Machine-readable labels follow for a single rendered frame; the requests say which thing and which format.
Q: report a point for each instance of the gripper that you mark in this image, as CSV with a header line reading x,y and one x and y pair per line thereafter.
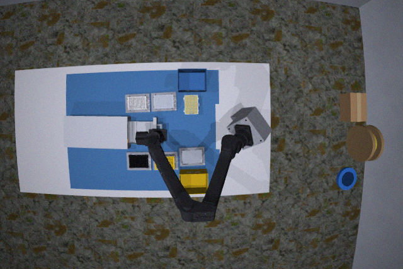
x,y
162,131

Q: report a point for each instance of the blue flat mat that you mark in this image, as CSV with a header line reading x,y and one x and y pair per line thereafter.
x,y
103,94

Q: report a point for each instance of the blue open-top tray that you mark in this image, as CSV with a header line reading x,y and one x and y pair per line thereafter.
x,y
192,80

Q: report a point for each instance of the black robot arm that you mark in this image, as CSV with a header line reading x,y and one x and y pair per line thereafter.
x,y
201,211

